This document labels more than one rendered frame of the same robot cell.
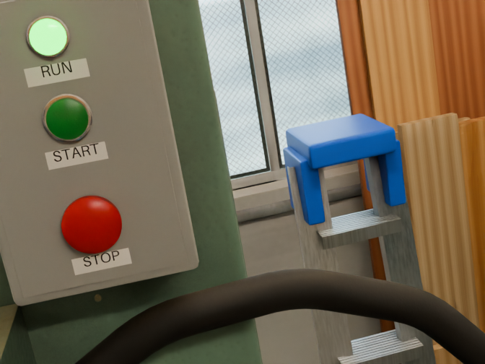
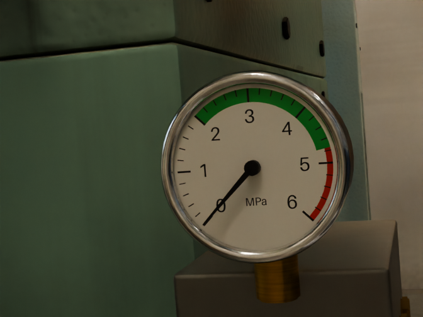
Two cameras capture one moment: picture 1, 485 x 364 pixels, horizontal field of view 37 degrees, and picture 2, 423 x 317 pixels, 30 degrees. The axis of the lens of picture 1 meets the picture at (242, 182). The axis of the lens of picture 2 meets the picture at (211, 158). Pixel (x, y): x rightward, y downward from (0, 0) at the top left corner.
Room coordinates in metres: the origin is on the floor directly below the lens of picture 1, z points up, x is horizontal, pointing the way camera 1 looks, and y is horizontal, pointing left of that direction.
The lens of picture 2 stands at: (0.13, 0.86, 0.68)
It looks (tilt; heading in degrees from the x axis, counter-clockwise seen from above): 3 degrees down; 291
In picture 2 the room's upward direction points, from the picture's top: 5 degrees counter-clockwise
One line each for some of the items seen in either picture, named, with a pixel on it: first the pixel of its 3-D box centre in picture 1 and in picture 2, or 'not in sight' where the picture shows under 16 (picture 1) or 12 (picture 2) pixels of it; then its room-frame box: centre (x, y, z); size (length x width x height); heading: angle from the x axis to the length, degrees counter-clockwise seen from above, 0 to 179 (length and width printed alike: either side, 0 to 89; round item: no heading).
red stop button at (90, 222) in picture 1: (92, 224); not in sight; (0.35, 0.08, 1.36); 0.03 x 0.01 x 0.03; 96
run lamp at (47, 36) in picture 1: (47, 37); not in sight; (0.35, 0.08, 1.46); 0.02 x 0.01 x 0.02; 96
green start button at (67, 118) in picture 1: (67, 118); not in sight; (0.35, 0.08, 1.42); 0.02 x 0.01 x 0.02; 96
